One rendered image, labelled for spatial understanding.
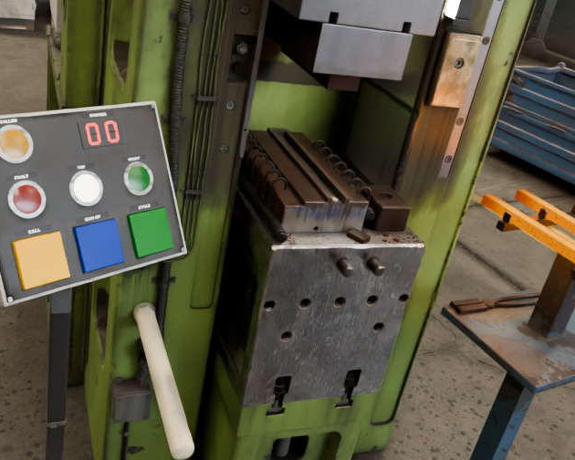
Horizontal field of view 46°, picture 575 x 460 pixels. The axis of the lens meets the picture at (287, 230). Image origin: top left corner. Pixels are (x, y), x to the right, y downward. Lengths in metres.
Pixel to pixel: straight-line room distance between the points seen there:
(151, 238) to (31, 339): 1.44
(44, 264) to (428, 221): 1.06
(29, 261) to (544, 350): 1.12
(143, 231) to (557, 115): 4.25
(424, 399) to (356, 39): 1.60
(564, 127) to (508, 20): 3.44
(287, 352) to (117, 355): 0.43
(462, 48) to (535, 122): 3.62
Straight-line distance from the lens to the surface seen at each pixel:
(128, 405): 1.77
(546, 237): 1.51
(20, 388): 2.38
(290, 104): 1.88
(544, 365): 1.60
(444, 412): 2.60
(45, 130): 1.12
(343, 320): 1.59
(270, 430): 1.75
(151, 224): 1.18
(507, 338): 1.63
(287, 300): 1.49
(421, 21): 1.41
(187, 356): 1.77
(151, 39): 1.38
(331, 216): 1.49
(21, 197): 1.09
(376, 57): 1.38
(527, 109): 5.27
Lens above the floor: 1.58
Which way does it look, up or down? 27 degrees down
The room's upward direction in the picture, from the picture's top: 12 degrees clockwise
